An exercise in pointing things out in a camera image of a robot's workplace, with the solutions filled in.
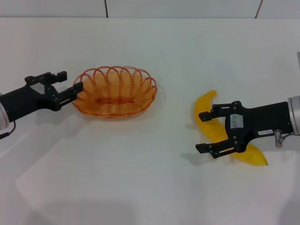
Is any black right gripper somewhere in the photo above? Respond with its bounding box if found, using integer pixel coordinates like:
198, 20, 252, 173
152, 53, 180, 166
195, 101, 292, 159

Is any yellow plastic banana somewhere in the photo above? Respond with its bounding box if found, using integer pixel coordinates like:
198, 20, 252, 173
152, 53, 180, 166
193, 90, 269, 166

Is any orange wire basket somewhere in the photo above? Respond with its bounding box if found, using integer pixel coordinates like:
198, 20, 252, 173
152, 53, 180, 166
71, 66, 158, 120

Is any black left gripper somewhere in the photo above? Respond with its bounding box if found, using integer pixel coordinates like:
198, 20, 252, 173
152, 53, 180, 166
0, 70, 84, 123

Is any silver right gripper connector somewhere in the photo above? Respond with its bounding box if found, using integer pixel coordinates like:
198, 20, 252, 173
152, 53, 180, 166
273, 128, 296, 148

